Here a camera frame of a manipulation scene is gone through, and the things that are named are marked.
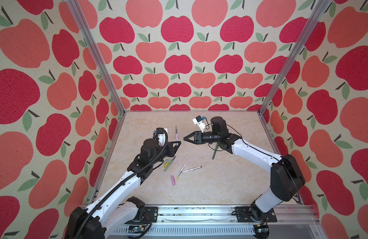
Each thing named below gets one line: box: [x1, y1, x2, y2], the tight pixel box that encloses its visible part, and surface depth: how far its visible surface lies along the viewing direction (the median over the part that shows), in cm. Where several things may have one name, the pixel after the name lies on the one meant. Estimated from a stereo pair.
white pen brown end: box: [181, 165, 203, 173], surface depth 92 cm
